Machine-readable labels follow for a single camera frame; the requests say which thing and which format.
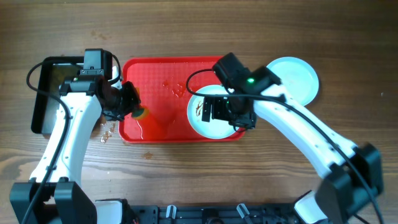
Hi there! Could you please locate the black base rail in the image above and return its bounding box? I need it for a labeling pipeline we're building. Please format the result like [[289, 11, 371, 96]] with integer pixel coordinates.
[[131, 203, 301, 224]]

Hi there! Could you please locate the black metal water basin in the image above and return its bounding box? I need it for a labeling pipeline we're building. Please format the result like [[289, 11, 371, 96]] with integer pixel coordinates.
[[30, 55, 88, 135]]

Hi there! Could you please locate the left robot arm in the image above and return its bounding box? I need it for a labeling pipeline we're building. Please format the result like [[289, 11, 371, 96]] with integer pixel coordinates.
[[10, 75, 141, 223]]

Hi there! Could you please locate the red plastic tray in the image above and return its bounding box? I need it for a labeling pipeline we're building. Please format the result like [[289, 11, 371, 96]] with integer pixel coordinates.
[[118, 56, 248, 144]]

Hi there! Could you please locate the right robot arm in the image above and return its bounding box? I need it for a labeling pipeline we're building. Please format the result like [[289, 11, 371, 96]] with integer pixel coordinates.
[[205, 64, 384, 223]]

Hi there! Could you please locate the green orange sponge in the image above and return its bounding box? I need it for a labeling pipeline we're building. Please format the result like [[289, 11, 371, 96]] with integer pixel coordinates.
[[131, 107, 150, 120]]

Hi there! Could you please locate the right black cable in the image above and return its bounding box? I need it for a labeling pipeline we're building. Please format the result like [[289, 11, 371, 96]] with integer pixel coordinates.
[[185, 68, 385, 224]]

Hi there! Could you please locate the white plate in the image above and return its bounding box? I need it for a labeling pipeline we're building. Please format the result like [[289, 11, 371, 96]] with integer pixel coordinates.
[[267, 57, 320, 106], [187, 95, 238, 140]]

